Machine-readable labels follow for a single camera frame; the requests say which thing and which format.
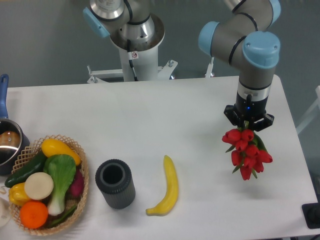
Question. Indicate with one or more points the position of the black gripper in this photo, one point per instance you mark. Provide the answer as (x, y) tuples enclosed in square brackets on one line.
[(246, 112)]

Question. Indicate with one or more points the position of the red tulip bouquet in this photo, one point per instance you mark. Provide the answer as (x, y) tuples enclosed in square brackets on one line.
[(248, 152)]

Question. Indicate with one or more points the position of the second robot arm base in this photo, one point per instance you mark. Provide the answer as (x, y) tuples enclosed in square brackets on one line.
[(129, 23)]

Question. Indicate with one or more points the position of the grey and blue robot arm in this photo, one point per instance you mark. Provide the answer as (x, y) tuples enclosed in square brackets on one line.
[(245, 43)]

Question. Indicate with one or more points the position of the black device at edge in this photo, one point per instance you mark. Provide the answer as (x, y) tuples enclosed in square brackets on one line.
[(311, 213)]

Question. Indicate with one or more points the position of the yellow banana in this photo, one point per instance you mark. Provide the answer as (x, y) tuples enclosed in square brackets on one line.
[(172, 190)]

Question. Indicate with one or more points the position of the dark grey ribbed vase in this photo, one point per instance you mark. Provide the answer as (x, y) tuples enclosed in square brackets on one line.
[(114, 180)]

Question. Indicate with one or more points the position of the purple sweet potato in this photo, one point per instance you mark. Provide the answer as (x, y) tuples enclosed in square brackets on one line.
[(77, 186)]

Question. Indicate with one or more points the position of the green bok choy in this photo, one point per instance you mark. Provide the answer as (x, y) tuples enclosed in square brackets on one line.
[(62, 169)]

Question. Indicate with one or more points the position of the yellow squash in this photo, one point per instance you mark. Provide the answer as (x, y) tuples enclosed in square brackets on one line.
[(53, 146)]

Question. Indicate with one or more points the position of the green chili pepper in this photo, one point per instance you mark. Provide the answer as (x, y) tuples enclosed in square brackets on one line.
[(62, 218)]

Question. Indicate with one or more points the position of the woven wicker basket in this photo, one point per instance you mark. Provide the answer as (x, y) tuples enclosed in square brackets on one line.
[(26, 155)]

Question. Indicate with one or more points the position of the dark green cucumber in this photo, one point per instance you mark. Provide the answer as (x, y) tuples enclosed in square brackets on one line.
[(35, 165)]

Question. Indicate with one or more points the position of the white round radish slice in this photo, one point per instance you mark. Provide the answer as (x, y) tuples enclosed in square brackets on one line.
[(38, 186)]

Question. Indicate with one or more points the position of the orange fruit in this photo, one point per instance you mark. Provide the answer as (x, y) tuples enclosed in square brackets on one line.
[(33, 214)]

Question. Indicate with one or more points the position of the yellow bell pepper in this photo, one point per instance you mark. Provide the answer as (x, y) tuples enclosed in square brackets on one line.
[(17, 195)]

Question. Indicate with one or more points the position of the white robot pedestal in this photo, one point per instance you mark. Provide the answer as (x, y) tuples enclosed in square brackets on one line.
[(136, 66)]

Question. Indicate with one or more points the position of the blue saucepan with handle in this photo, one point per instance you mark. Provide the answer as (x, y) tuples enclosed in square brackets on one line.
[(12, 138)]

